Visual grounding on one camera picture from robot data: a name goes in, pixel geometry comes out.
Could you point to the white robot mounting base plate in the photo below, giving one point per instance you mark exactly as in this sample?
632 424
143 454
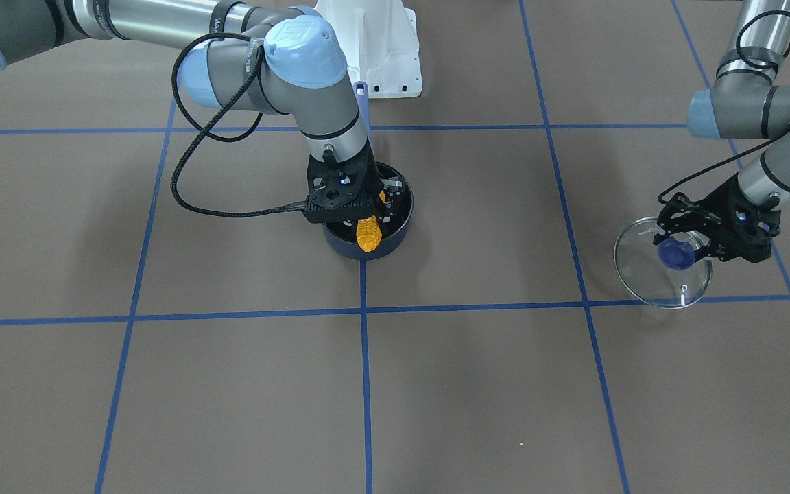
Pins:
380 40

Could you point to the glass pot lid blue knob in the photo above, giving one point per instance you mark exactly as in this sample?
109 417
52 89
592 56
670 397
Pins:
654 273

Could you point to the dark blue saucepan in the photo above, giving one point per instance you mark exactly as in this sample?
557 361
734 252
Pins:
394 205

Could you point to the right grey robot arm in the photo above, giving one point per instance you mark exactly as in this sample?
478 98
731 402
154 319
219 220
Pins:
234 56

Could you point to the yellow plastic corn cob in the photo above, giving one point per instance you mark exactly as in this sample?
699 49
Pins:
368 234

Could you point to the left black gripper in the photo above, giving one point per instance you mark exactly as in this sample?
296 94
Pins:
722 214

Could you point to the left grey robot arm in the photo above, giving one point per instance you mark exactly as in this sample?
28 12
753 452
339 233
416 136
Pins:
745 103

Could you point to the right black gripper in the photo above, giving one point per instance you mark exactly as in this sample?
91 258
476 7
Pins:
392 191

